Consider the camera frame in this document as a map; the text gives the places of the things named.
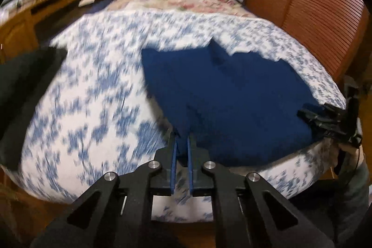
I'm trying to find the wooden louvered wardrobe door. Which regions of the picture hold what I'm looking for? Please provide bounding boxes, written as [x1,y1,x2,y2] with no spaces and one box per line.
[246,0,369,83]

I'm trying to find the long wooden cabinet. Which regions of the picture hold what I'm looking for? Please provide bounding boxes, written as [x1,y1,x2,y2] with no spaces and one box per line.
[0,0,96,62]

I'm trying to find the dark cloth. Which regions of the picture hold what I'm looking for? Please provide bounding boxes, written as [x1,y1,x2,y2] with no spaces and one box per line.
[0,47,68,170]

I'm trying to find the navy blue suit jacket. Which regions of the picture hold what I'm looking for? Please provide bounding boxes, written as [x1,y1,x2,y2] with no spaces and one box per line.
[141,38,330,167]

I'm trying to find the person's grey clothing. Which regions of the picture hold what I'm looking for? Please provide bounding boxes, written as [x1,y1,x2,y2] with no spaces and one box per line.
[331,161,371,240]

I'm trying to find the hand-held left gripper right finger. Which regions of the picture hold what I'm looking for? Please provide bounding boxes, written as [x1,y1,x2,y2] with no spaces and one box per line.
[187,134,335,248]

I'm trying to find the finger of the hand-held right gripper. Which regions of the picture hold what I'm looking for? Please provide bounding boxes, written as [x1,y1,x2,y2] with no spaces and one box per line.
[298,110,346,138]
[304,103,347,121]

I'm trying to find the blue floral white bedsheet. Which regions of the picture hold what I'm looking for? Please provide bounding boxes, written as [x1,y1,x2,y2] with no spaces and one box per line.
[4,8,348,222]

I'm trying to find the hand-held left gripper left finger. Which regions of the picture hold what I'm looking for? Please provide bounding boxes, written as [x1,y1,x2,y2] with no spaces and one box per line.
[29,132,178,248]

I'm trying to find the pink floral cream quilt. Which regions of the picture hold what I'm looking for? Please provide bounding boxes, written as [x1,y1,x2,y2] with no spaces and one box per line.
[109,0,247,16]

